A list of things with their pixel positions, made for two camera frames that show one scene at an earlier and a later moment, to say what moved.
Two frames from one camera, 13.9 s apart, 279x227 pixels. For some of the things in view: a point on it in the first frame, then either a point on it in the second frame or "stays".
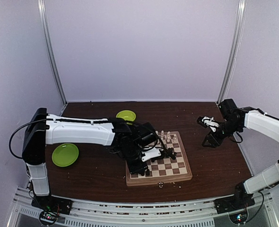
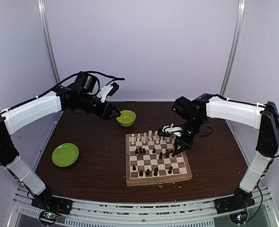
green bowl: (127, 115) stays
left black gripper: (140, 169) -> (108, 109)
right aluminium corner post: (239, 39) stays
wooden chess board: (164, 169) stays
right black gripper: (212, 138) -> (187, 144)
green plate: (65, 154) stays
